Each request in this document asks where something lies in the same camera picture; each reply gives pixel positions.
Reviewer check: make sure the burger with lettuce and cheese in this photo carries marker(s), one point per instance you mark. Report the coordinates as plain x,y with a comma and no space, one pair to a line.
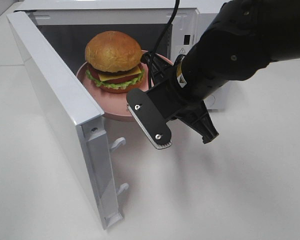
114,62

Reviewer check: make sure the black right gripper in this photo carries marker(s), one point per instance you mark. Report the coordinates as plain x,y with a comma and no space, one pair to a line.
164,102

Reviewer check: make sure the white microwave door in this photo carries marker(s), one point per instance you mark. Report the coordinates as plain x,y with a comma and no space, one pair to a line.
74,116

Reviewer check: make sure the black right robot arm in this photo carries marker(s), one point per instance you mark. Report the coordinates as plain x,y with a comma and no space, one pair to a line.
244,37

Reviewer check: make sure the pink round plate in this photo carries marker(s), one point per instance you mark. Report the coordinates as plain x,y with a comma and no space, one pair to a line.
112,101

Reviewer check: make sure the round white door release button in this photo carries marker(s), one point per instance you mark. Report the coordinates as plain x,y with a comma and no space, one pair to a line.
210,101

